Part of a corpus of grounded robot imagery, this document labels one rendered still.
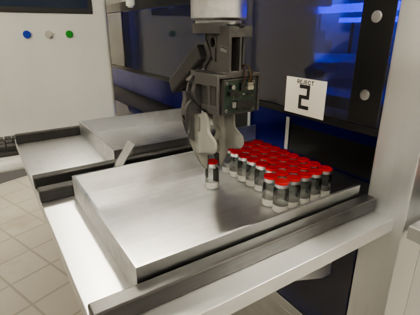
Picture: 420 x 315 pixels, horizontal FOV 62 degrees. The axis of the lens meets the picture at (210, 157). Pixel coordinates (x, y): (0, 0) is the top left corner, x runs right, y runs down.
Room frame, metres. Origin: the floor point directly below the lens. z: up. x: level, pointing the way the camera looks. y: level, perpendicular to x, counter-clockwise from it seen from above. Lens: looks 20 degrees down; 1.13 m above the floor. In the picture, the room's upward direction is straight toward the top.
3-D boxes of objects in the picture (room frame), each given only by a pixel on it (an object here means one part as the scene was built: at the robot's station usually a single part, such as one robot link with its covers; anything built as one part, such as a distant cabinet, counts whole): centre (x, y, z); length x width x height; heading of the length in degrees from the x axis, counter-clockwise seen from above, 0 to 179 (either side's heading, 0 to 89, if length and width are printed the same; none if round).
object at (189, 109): (0.51, 0.02, 1.01); 0.05 x 0.02 x 0.09; 123
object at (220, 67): (0.50, -0.02, 1.07); 0.09 x 0.08 x 0.12; 33
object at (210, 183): (0.52, 0.00, 0.90); 0.02 x 0.02 x 0.04
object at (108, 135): (0.81, 0.11, 0.90); 0.34 x 0.26 x 0.04; 123
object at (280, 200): (0.44, -0.10, 0.90); 0.02 x 0.02 x 0.05
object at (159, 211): (0.47, 0.00, 0.90); 0.34 x 0.26 x 0.04; 123
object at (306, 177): (0.53, -0.09, 0.90); 0.18 x 0.02 x 0.05; 33
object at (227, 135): (0.51, -0.03, 0.97); 0.06 x 0.03 x 0.09; 33
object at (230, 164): (0.52, -0.08, 0.90); 0.18 x 0.02 x 0.05; 33
